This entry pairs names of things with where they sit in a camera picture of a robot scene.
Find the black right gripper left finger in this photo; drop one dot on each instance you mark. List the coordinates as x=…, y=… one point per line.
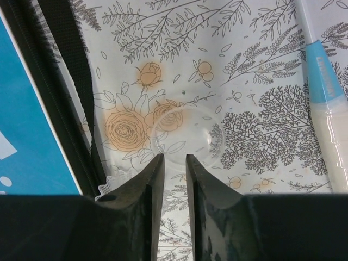
x=121, y=225

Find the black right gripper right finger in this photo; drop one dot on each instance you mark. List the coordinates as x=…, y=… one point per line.
x=226, y=225

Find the white shuttlecock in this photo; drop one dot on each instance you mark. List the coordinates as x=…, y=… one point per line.
x=117, y=178

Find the clear plastic tube lid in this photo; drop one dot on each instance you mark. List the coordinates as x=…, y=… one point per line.
x=179, y=131

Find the blue badminton racket cover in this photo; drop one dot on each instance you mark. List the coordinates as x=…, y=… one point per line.
x=42, y=148

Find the floral tablecloth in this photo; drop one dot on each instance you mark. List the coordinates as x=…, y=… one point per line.
x=242, y=60

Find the blue racket right side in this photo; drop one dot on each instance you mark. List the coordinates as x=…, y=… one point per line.
x=328, y=104

